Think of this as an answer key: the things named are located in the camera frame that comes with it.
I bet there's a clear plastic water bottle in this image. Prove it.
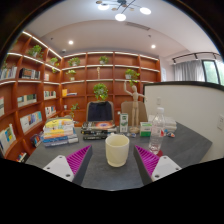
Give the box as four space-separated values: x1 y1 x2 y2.
149 107 165 154

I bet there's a colourful stack of books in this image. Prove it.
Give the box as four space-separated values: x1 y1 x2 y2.
41 117 79 147

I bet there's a cream ceramic cup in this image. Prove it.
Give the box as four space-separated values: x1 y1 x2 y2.
105 134 130 167

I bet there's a dark stack of books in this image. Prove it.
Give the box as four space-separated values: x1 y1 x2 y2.
81 121 117 140

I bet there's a wooden artist mannequin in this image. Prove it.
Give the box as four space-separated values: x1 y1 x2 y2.
124 85 146 134

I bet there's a wooden bookshelf wall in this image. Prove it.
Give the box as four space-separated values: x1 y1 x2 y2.
0 32 161 161

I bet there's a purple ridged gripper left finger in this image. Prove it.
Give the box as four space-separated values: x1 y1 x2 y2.
44 145 93 185

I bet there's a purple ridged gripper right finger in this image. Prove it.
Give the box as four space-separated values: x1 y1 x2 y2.
133 145 181 185

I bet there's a green white carton box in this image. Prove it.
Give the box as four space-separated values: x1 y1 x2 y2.
119 113 128 133

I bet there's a ceiling lamp with round bulbs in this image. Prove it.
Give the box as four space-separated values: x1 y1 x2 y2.
96 0 151 22

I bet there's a small green white box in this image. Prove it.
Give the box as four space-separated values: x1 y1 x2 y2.
140 122 152 137

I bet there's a tan chair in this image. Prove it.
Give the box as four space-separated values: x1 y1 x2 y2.
121 101 148 125

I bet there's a black office chair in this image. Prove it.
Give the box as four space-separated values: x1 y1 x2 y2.
86 101 114 121

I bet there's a hanging green potted plant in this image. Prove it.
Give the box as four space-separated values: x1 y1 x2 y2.
93 83 108 101

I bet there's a white partition panel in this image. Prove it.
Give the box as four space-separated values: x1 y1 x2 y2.
144 81 224 162

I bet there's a grey window curtain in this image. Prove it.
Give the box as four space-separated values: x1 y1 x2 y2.
173 60 205 82

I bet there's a red round coaster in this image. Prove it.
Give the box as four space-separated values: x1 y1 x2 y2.
157 150 163 157

